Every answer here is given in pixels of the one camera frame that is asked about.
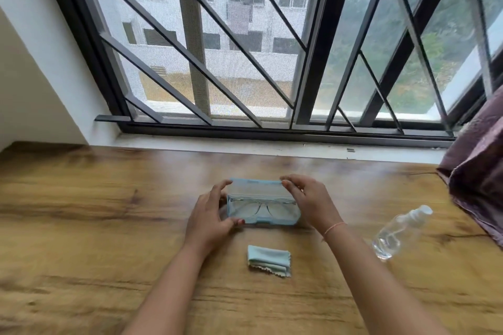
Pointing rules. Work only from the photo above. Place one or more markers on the dark metal window grille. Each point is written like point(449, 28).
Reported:
point(243, 43)

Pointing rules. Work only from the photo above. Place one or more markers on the light blue cleaning cloth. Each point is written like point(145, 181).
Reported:
point(269, 261)

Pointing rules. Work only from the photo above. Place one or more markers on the person's right forearm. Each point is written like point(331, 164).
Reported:
point(377, 283)

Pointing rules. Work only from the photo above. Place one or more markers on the translucent blue glasses case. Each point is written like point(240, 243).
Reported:
point(262, 202)

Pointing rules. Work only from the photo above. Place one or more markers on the pink thread wristband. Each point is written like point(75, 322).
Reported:
point(333, 227)

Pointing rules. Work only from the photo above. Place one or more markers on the person's right hand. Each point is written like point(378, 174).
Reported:
point(314, 201)

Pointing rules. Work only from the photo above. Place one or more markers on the person's right fingers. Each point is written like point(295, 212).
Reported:
point(292, 185)

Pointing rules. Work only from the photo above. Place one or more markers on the person's left forearm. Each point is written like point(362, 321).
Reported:
point(173, 293)

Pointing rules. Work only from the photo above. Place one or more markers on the clear frame eyeglasses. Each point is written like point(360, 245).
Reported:
point(262, 209)

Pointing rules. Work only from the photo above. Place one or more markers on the person's left hand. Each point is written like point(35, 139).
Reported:
point(206, 220)

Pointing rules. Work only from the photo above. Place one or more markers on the clear spray bottle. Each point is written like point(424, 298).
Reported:
point(397, 234)

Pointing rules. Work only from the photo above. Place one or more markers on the dark metal window frame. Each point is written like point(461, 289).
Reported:
point(275, 71)

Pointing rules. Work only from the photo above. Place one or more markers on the purple curtain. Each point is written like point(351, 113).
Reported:
point(477, 173)

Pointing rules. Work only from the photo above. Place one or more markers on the person's left thumb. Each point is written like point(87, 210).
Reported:
point(232, 223)

